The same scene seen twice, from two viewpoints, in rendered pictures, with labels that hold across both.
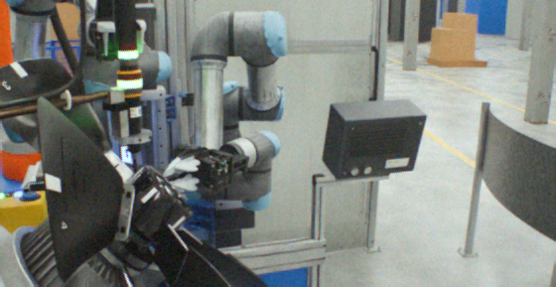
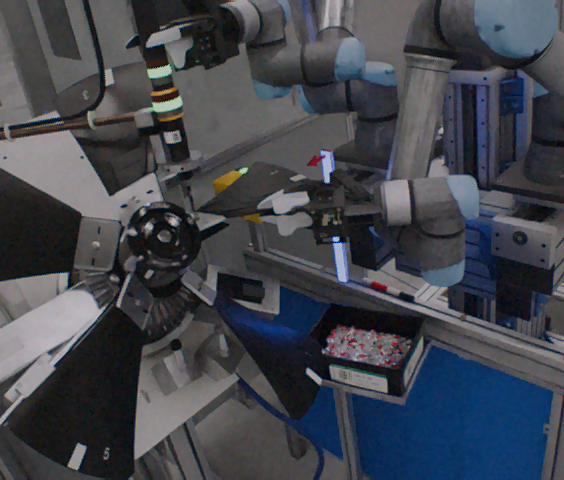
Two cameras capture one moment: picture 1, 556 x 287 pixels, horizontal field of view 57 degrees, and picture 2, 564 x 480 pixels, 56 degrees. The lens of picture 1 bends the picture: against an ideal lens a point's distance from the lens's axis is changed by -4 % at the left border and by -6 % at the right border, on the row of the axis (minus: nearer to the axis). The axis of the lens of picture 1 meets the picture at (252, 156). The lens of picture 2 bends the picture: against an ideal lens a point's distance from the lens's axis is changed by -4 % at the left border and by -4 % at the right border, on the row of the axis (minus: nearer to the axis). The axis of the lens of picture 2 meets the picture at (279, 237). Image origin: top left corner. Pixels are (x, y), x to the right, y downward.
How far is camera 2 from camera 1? 0.95 m
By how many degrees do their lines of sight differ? 61
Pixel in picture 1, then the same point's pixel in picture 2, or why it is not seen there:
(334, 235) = not seen: outside the picture
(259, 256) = (478, 341)
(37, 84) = (116, 94)
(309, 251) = (551, 370)
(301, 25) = not seen: outside the picture
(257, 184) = (427, 250)
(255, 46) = (468, 37)
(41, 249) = not seen: hidden behind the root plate
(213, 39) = (419, 23)
